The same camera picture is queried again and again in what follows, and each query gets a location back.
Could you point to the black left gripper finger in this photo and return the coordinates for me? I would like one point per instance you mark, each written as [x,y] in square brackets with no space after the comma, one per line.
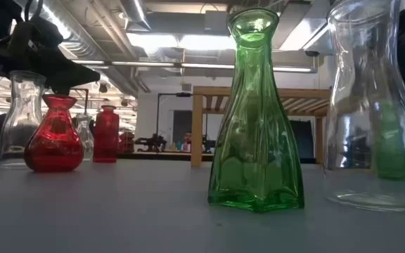
[60,90]
[72,72]

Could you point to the clear glass carafe vase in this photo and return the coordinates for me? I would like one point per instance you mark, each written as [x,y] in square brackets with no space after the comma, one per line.
[350,140]
[21,105]

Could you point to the red bulbous glass vase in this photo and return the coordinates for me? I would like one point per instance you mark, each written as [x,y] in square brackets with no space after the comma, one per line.
[55,140]

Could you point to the red cylindrical glass bottle vase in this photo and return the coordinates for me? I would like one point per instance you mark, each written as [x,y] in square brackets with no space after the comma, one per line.
[106,137]

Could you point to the tall twisted green glass vase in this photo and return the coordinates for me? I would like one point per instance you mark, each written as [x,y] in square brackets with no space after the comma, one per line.
[255,123]

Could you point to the green embossed glass vase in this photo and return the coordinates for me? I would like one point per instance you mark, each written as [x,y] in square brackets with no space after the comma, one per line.
[390,147]

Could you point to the background black robot arm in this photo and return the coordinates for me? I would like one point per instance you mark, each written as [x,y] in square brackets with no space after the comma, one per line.
[206,144]
[153,142]

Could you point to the wooden slatted shelf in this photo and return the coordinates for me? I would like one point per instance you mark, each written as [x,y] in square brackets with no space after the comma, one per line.
[197,133]

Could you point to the small clear ribbed glass vase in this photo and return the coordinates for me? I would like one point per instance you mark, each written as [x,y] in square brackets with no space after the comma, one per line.
[86,138]

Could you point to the red crates stack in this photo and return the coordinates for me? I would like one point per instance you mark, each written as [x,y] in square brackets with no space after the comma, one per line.
[127,140]

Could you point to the person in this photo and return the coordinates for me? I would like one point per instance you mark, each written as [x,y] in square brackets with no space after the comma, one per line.
[187,140]

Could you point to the grey ceiling box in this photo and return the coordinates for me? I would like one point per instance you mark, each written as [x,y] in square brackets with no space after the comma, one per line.
[216,20]

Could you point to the dark curtain panel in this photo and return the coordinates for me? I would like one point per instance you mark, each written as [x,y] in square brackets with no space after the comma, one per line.
[307,137]

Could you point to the silver ventilation duct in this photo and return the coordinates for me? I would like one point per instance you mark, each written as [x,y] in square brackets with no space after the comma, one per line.
[134,12]

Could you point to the black metal stand frame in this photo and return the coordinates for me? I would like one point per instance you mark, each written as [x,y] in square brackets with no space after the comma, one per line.
[183,94]

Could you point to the black ceiling camera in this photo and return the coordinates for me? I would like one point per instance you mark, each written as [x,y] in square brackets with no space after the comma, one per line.
[311,53]

